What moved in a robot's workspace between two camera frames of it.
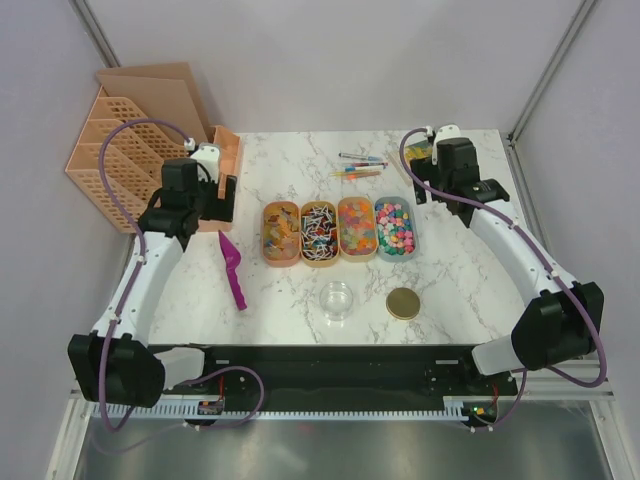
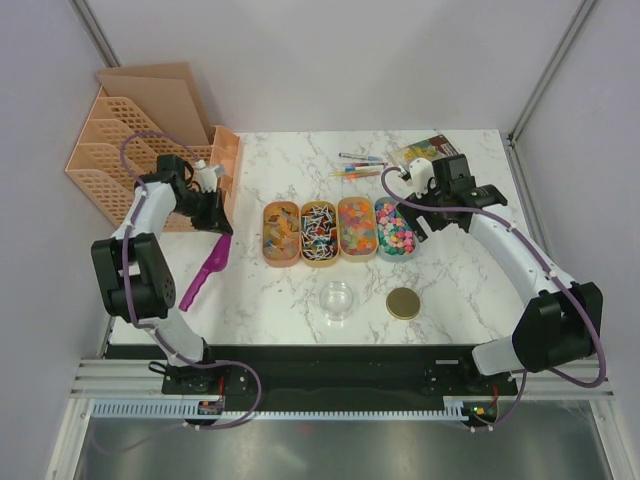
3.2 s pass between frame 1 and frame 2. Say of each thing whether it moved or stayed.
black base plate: stayed
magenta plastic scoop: moved
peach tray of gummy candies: stayed
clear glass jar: stayed
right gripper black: moved
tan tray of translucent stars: stayed
